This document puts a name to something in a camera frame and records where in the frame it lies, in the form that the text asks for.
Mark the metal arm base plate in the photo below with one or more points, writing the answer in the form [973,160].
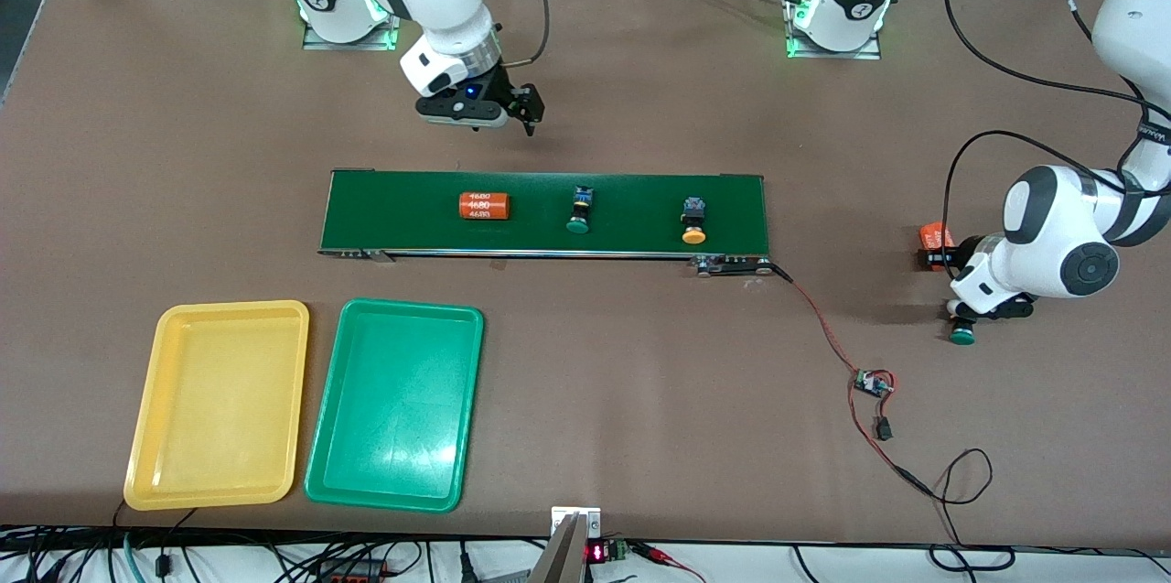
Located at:
[366,45]
[823,55]

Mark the silver camera mount bracket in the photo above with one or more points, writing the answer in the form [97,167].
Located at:
[574,533]

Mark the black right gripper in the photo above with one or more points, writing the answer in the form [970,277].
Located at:
[506,91]

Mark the small green circuit board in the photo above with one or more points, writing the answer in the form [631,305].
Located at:
[872,383]

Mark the green plastic tray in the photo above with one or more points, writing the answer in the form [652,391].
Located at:
[393,400]

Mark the orange cylinder with 4680 print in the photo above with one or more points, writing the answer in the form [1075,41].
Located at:
[935,235]
[483,206]

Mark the yellow mushroom push button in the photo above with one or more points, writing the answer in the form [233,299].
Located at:
[693,220]

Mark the red clip leads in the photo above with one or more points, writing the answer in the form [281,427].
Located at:
[663,556]

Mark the red digit display module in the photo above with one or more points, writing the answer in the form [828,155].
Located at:
[599,552]

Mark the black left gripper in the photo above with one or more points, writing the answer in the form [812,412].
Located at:
[942,257]

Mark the green conveyor belt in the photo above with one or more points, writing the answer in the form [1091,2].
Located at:
[549,244]

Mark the black power strip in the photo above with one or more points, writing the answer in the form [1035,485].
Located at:
[352,572]

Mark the green mushroom push button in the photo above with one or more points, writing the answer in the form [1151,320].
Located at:
[580,210]
[961,334]

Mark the yellow plastic tray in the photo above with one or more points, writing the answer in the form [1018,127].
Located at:
[220,400]

